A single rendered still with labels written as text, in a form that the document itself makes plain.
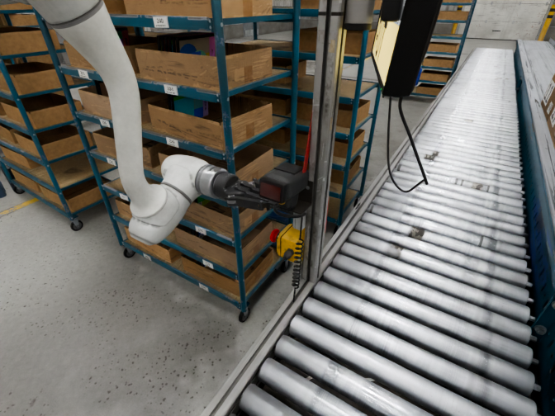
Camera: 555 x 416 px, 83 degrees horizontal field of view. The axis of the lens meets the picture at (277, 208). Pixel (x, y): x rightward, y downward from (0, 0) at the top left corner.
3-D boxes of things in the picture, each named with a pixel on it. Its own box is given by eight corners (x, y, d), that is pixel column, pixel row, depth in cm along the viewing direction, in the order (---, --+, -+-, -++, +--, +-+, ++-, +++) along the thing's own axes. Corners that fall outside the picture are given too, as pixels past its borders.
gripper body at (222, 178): (210, 178, 83) (237, 187, 79) (230, 167, 89) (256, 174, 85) (213, 202, 88) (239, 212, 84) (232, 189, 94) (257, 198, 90)
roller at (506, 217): (380, 180, 130) (377, 191, 131) (531, 219, 107) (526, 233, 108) (382, 181, 134) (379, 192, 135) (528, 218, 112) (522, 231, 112)
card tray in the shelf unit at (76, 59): (69, 65, 138) (61, 40, 133) (129, 56, 160) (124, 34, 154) (128, 75, 121) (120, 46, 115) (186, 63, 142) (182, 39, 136)
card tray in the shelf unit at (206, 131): (151, 128, 130) (145, 103, 124) (205, 110, 150) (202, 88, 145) (223, 150, 111) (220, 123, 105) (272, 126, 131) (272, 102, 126)
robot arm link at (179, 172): (222, 177, 97) (199, 210, 92) (187, 165, 104) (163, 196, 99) (208, 153, 89) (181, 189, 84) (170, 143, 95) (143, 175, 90)
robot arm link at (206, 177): (215, 159, 92) (230, 163, 89) (218, 186, 97) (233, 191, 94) (192, 171, 85) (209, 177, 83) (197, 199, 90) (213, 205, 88)
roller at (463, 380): (304, 302, 85) (305, 290, 82) (535, 413, 62) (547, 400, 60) (295, 315, 81) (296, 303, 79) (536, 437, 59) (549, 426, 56)
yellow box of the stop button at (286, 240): (285, 239, 91) (285, 219, 87) (311, 250, 87) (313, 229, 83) (256, 270, 81) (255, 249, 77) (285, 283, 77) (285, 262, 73)
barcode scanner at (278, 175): (254, 219, 67) (257, 172, 62) (282, 200, 76) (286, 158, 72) (281, 229, 64) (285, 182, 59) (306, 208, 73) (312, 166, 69)
